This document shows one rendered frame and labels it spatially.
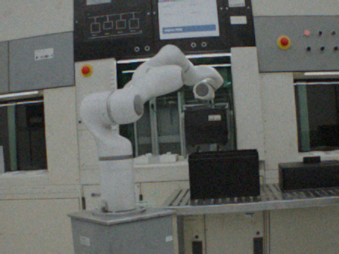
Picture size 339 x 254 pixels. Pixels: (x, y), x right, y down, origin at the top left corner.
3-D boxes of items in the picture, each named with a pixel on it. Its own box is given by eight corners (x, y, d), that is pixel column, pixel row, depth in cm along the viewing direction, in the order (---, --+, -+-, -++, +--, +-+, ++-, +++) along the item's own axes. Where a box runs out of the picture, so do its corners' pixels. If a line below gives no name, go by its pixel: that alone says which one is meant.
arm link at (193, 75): (194, 43, 238) (218, 73, 264) (166, 66, 240) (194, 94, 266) (204, 54, 234) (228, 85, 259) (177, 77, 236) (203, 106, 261)
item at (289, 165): (282, 193, 211) (281, 160, 210) (277, 184, 240) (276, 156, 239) (350, 187, 207) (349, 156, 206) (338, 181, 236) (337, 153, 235)
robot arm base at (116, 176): (111, 218, 175) (107, 162, 174) (82, 212, 190) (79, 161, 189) (157, 210, 187) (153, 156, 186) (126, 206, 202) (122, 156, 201)
